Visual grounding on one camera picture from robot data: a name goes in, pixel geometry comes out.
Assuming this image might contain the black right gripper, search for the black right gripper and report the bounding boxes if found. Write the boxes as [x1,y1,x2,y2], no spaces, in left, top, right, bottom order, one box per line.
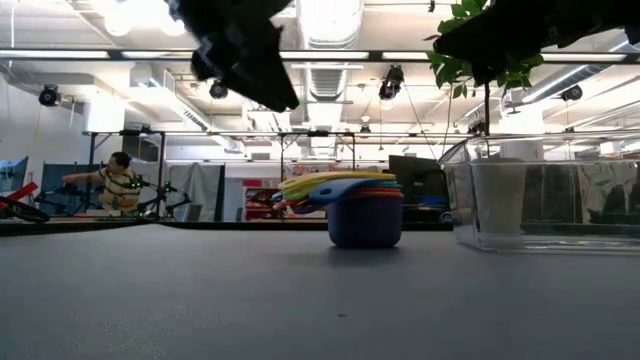
[433,0,640,86]

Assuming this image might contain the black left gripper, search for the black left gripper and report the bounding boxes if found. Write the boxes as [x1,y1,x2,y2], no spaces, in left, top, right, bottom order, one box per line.
[167,0,301,113]

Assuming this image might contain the green plastic measuring cup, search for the green plastic measuring cup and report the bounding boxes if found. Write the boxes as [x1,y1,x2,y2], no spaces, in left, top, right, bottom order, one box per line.
[282,178,403,202]

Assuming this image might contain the yellow plastic measuring cup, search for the yellow plastic measuring cup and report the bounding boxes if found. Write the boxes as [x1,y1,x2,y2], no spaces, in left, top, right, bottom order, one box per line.
[278,170,397,191]

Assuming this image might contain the blue plastic measuring cup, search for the blue plastic measuring cup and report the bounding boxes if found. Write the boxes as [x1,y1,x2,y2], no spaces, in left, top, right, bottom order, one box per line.
[308,177,401,204]

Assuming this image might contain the red plastic measuring cup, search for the red plastic measuring cup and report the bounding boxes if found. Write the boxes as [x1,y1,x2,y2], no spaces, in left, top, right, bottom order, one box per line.
[273,187,405,211]

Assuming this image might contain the purple plastic measuring cup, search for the purple plastic measuring cup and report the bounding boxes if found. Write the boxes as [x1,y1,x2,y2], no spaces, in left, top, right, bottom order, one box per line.
[293,193,405,250]

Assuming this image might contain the clear plastic basket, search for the clear plastic basket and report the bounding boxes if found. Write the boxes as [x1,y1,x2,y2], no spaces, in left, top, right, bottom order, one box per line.
[438,132,640,254]

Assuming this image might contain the green leafy plant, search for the green leafy plant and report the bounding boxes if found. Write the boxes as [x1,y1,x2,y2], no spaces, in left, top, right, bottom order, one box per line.
[424,0,546,137]

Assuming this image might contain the grey cover sheet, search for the grey cover sheet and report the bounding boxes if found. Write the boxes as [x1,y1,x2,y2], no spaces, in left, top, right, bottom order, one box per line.
[167,162,226,223]

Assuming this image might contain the red storage shelf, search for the red storage shelf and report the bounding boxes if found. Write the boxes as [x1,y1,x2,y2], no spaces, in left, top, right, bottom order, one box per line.
[242,178,282,221]

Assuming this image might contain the black computer monitor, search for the black computer monitor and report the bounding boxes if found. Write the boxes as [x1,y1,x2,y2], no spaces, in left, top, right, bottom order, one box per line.
[388,154,450,224]

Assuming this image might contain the white ribbed plant pot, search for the white ribbed plant pot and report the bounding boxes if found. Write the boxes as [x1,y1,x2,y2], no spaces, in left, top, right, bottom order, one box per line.
[469,157,529,236]

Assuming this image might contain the person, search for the person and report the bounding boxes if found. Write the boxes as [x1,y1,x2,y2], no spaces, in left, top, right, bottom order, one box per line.
[62,151,144,216]

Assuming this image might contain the blue partition panel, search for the blue partition panel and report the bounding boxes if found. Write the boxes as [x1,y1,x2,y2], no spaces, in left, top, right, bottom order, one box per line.
[38,160,104,211]

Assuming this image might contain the black background station frame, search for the black background station frame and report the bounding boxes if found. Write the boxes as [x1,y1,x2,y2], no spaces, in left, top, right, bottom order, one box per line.
[82,129,167,221]
[277,130,357,182]

